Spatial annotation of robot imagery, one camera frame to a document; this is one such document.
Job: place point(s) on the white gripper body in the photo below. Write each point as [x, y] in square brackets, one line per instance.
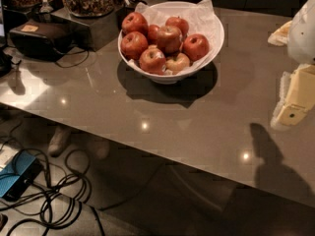
[302, 36]

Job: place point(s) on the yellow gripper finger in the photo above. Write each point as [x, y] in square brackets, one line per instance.
[297, 97]
[280, 36]

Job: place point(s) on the white paper bowl liner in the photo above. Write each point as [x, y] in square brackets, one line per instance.
[200, 17]

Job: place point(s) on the yellowish apple front right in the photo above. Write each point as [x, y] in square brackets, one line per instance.
[177, 63]

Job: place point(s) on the small red apple middle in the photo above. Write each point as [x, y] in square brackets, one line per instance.
[152, 35]

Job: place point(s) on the white bowl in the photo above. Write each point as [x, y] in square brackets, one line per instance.
[170, 77]

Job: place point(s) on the dark display stand block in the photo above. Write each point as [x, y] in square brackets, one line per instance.
[92, 33]

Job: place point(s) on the metal serving scoop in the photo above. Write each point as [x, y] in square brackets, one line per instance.
[46, 8]

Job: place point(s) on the black box with label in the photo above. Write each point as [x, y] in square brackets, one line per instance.
[42, 41]

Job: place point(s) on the white shoe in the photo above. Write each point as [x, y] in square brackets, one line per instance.
[59, 140]

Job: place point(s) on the blue electronics box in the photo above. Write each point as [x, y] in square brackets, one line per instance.
[17, 175]

